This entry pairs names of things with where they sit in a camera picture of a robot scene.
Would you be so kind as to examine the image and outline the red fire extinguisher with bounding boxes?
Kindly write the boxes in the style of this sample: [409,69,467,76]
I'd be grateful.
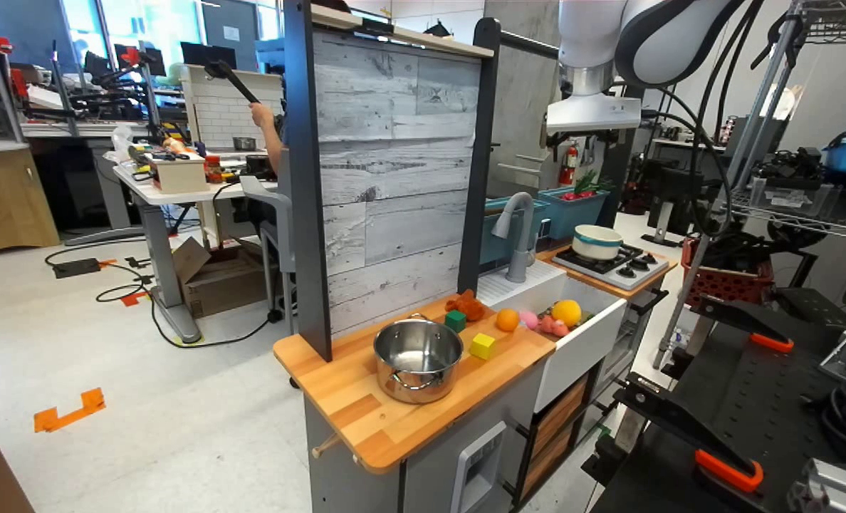
[559,139,584,189]

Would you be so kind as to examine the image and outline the person in blue shirt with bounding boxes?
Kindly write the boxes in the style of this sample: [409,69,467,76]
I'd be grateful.
[248,96,291,180]

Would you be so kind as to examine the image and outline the wooden side cabinet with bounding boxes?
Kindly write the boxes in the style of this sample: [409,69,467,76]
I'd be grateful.
[0,139,63,263]

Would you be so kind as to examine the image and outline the red perforated crate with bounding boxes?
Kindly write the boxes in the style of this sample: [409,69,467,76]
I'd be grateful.
[680,236,774,307]

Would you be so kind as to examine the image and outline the black work table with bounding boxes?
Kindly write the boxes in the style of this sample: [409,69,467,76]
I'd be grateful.
[581,281,846,513]

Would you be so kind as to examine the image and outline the wooden shelf board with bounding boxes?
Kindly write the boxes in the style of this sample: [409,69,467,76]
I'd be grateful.
[308,2,495,63]

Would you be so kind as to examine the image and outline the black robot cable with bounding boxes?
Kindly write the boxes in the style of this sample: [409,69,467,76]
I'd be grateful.
[636,0,759,239]

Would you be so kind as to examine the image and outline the red green toy vegetables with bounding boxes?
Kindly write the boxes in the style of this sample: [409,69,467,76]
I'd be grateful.
[571,169,601,202]

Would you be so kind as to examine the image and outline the silver metal pot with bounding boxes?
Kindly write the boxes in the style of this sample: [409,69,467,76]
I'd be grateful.
[369,316,467,407]

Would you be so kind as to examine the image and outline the teal planter box with vegetables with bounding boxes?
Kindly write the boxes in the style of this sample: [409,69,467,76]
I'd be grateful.
[533,184,608,246]

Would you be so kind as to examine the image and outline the black power adapter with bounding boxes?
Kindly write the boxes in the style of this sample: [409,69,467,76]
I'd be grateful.
[47,253,103,279]

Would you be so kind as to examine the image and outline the orange clamp handle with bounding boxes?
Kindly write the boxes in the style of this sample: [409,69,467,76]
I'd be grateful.
[692,447,768,497]
[747,328,798,360]

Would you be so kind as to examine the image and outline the white toy sink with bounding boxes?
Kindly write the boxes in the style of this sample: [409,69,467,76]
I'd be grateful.
[476,259,630,417]

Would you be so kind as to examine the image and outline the yellow cube block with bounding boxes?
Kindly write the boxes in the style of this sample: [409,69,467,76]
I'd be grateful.
[467,330,499,363]

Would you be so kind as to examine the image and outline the grey toy faucet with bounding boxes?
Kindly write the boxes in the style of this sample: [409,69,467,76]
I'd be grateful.
[490,189,542,286]

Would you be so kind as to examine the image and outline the grey toy kitchen cabinet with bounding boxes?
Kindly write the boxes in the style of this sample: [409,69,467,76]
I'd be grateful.
[271,239,680,513]

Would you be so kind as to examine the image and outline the black floor cable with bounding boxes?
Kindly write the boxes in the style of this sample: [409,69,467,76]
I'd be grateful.
[42,239,274,353]

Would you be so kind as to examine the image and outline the white desk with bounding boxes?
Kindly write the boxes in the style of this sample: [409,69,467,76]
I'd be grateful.
[106,150,287,348]

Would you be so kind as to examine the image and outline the pink toy ball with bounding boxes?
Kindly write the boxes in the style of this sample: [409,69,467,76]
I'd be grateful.
[517,307,571,341]

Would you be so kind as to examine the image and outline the black kitchen frame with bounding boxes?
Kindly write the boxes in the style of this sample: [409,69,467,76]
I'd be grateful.
[282,0,650,364]

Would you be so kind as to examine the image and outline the grey tripod stand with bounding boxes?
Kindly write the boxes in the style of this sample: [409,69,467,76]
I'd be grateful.
[651,0,815,373]

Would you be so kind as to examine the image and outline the brown cardboard box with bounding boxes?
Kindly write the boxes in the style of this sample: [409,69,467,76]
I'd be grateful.
[171,236,268,318]

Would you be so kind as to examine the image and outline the grey toy stove top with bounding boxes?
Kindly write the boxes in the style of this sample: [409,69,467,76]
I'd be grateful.
[546,239,671,294]

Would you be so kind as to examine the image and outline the grey wood-look back panel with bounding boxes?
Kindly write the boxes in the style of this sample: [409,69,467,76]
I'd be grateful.
[309,26,486,338]

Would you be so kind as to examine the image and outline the white bowl teal rim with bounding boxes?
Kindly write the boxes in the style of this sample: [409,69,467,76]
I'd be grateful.
[569,223,626,266]

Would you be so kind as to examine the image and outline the round yellow plush toy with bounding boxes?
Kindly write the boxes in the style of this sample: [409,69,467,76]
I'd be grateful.
[550,297,586,334]

